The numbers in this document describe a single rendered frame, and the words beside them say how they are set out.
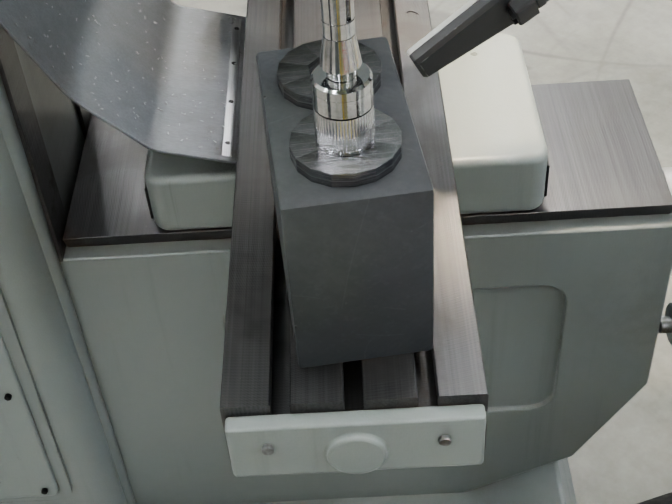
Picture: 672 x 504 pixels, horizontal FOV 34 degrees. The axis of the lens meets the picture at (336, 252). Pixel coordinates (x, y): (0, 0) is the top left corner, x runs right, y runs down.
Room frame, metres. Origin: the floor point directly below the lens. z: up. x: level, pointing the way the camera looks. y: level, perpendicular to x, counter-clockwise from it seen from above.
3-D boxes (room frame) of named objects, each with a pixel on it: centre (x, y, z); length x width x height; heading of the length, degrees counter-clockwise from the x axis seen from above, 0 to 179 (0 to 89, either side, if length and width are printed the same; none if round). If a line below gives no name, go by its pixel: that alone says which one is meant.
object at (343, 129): (0.70, -0.01, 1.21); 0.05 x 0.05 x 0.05
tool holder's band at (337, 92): (0.70, -0.01, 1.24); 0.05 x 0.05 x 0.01
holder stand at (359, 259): (0.75, -0.01, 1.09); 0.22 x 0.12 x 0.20; 5
